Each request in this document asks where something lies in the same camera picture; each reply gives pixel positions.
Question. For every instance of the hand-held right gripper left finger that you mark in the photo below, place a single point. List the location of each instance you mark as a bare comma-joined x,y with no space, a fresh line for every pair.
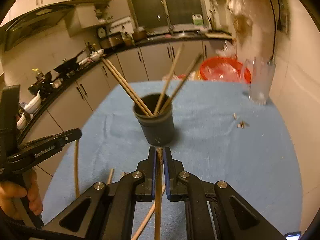
154,170

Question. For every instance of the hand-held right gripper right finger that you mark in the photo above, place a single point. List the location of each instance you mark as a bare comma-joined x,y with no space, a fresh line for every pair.
166,170

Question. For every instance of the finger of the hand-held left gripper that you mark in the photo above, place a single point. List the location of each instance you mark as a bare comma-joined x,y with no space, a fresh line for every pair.
71,135

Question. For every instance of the dark round chopstick holder cup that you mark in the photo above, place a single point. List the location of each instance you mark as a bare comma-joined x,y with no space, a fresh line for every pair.
157,130

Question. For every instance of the person's left hand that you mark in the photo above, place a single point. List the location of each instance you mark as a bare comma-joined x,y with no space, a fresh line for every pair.
10,197

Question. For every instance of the small white sauce bowl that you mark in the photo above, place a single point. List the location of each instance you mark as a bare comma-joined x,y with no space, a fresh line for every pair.
21,123

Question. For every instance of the large white bowl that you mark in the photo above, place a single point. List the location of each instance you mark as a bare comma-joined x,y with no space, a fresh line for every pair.
32,106

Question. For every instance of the black pot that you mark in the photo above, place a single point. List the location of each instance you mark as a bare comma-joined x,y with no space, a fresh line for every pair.
41,87

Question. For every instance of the yellow capped bottle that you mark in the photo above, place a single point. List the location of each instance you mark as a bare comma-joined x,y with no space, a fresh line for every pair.
38,75

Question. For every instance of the blue towel table cover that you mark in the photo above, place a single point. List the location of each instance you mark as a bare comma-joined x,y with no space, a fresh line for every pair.
225,167

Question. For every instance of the black wok with lid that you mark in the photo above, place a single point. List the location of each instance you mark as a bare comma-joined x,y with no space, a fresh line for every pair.
65,66

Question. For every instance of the black range hood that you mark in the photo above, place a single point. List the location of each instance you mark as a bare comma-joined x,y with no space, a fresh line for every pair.
30,22

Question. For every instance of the metal box cooker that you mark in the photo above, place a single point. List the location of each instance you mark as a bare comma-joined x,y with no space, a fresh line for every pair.
112,41

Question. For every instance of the black kitchen countertop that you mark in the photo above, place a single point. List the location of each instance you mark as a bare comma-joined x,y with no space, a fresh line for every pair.
125,47

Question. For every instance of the beige lower cabinets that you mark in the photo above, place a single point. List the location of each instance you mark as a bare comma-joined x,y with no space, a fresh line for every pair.
155,60

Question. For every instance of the red plastic basket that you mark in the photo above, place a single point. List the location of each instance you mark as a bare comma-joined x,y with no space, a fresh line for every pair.
207,66

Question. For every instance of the clear crumpled plastic bag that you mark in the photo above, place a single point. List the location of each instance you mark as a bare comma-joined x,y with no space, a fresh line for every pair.
225,72

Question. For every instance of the brown cooking pot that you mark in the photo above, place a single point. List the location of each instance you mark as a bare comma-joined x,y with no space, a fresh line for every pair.
138,35

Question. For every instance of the frosted glass mug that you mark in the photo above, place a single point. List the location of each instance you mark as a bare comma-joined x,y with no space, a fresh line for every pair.
261,85

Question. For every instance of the white crumpled plastic bag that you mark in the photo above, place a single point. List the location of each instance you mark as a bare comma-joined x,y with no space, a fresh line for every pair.
226,50

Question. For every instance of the smartphone with lit screen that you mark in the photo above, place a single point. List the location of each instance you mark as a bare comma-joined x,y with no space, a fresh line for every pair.
293,236

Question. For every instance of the wooden cutting board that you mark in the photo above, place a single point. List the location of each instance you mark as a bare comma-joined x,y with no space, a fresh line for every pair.
217,35

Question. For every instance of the green detergent bottle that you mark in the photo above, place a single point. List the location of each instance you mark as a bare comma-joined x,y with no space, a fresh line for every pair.
198,21

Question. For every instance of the kitchen window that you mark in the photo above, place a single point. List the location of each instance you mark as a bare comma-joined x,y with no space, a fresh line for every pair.
150,2

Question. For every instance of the clear hanging plastic bags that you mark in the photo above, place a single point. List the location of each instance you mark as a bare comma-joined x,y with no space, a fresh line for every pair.
243,22

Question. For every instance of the open wall cabinet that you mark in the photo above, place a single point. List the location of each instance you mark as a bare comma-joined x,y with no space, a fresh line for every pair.
85,17

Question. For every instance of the wall power strip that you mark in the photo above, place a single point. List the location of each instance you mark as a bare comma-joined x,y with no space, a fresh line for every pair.
284,17

